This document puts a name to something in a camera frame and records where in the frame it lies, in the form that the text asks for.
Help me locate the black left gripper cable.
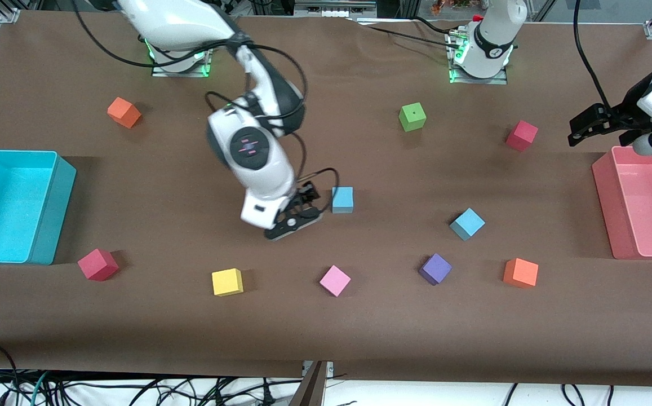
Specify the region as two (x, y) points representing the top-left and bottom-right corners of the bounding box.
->
(574, 0), (611, 108)

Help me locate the green foam block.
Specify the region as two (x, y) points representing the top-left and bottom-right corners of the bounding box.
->
(398, 102), (427, 133)

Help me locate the brown table cover sheet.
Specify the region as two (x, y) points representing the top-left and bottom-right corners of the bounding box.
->
(0, 11), (652, 389)

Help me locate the teal plastic bin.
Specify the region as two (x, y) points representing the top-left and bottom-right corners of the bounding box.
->
(0, 149), (77, 266)

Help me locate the grey equipment box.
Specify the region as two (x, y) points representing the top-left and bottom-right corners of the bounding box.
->
(295, 0), (377, 17)

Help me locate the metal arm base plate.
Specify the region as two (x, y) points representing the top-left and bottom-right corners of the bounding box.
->
(447, 28), (509, 85)
(151, 48), (214, 78)

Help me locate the black cable on table cover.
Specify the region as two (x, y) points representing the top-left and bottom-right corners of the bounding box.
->
(348, 16), (464, 48)

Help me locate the pink foam block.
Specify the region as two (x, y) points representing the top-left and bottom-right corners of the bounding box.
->
(320, 264), (352, 297)

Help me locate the red foam block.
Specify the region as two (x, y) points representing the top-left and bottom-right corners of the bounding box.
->
(505, 120), (539, 152)
(77, 248), (119, 281)

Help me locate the light blue foam block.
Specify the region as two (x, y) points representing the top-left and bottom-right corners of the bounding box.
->
(450, 208), (486, 241)
(331, 187), (354, 214)

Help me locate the purple foam block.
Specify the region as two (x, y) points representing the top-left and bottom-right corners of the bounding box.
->
(419, 253), (453, 286)

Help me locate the orange foam block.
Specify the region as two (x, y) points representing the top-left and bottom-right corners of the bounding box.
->
(107, 97), (142, 129)
(503, 258), (539, 289)

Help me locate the pink plastic bin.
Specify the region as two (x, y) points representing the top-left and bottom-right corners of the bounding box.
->
(592, 145), (652, 260)

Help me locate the yellow foam block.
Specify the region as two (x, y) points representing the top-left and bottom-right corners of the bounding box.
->
(211, 268), (244, 297)

